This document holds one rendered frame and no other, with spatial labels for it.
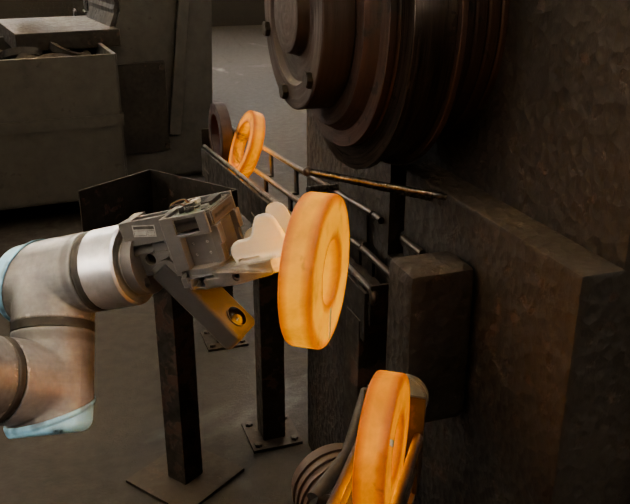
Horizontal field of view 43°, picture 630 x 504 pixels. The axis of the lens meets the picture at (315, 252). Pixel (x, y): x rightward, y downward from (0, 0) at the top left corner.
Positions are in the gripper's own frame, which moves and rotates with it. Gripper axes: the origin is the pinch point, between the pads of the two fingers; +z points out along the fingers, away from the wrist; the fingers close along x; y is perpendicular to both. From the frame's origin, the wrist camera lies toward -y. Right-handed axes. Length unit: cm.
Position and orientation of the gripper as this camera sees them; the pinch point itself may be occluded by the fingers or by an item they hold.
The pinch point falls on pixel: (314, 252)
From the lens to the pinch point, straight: 79.2
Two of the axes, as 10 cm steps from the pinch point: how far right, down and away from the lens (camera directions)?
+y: -2.7, -9.2, -2.9
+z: 9.2, -1.5, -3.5
